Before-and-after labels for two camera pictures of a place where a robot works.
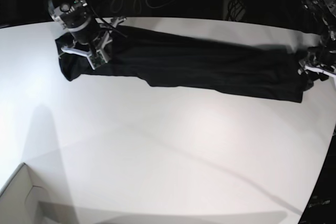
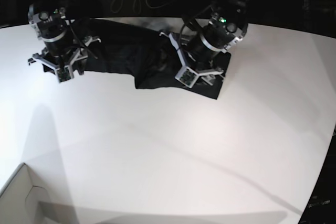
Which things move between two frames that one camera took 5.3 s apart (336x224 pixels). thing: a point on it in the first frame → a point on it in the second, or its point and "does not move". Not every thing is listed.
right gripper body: x=324 y=71 → x=188 y=75
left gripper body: x=96 y=52 → x=63 y=66
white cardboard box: x=19 y=202 does not move
